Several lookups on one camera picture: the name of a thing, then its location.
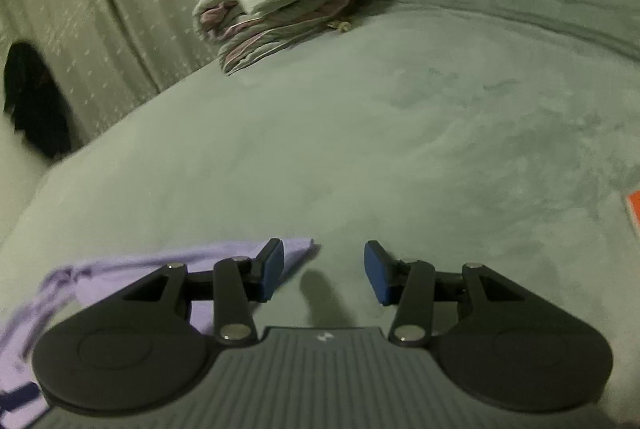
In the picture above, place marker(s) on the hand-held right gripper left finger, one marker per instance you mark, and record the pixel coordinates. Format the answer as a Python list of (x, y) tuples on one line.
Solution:
[(272, 271)]

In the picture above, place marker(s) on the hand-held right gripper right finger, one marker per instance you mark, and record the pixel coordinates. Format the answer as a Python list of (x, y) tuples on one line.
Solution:
[(375, 274)]

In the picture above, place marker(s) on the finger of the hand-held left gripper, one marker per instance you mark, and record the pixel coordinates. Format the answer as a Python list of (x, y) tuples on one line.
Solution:
[(20, 396)]

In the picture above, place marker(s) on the purple pants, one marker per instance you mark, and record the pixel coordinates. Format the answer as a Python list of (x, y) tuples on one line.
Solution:
[(100, 274)]

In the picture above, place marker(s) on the dark hanging clothes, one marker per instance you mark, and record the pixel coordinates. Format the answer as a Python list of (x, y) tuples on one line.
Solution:
[(37, 104)]

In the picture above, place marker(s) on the folded grey pink quilt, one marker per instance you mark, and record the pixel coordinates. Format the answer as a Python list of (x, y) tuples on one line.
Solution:
[(280, 34)]

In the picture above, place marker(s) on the orange white box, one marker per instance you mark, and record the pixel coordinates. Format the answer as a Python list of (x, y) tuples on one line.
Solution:
[(634, 211)]

